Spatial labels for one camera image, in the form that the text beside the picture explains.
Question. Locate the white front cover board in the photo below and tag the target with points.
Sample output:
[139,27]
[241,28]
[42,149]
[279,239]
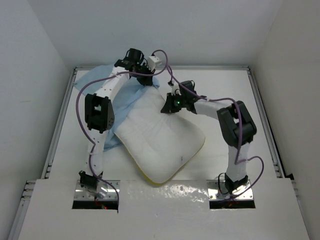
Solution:
[176,211]

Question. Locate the white pillow yellow underside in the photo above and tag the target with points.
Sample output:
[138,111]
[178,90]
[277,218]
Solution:
[160,144]

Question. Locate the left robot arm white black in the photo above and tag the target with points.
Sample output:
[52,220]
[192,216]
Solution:
[99,114]

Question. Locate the aluminium table frame rail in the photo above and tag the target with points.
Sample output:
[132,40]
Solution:
[69,146]

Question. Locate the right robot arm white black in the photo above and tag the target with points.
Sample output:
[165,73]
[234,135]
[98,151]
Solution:
[236,124]

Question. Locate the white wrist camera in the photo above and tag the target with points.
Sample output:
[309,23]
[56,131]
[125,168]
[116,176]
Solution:
[153,61]
[175,89]

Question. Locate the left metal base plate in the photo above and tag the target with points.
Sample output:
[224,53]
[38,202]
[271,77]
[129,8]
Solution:
[102,192]

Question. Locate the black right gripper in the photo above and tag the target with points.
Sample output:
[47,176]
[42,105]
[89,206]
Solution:
[168,107]

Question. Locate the light blue green pillowcase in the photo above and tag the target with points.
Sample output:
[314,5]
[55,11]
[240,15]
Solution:
[123,103]

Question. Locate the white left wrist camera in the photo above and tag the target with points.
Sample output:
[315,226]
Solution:
[153,61]

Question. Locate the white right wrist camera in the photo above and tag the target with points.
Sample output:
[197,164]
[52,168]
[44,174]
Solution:
[175,89]

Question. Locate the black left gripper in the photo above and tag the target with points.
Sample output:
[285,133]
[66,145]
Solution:
[148,81]

